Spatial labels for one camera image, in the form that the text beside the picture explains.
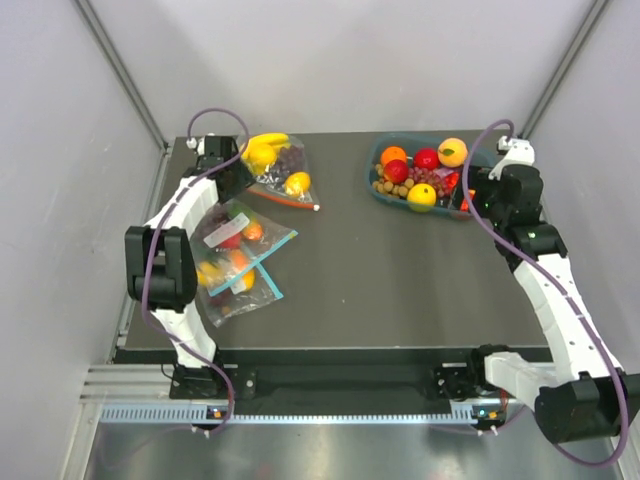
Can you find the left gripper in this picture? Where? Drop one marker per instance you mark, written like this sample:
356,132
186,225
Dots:
244,180

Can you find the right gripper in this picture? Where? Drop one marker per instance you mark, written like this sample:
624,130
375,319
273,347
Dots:
478,181

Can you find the red zip bag with fruit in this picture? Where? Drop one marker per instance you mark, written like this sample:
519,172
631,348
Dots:
279,165

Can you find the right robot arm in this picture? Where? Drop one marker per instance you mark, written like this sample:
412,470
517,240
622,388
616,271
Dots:
588,394

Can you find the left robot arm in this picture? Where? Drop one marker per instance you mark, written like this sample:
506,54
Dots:
161,271

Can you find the fake red pepper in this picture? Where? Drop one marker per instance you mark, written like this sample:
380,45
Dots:
450,182

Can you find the fake grape bunch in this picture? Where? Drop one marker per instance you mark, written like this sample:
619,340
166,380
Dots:
432,178

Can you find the upper blue zip bag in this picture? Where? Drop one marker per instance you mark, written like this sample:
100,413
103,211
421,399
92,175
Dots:
233,237

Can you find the blue zip bag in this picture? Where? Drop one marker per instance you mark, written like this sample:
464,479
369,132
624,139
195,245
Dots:
233,237
255,290

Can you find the fake yellow lemon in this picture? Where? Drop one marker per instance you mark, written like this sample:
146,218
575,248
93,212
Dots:
421,198

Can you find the fake red apple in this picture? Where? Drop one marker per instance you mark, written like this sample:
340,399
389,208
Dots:
426,158

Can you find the fake longan cluster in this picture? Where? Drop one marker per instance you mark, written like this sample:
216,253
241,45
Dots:
380,185

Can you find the fake red peach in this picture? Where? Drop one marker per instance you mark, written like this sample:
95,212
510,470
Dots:
396,171

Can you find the fake orange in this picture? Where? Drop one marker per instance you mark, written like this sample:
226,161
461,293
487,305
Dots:
392,153

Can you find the lower blue zip bag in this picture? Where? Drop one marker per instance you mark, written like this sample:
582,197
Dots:
255,290

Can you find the teal plastic fruit basket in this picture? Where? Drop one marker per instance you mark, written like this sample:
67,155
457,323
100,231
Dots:
411,143

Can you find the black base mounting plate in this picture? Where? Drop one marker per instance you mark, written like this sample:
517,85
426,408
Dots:
249,374

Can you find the grey slotted cable duct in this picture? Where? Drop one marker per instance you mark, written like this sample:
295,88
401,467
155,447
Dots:
456,413

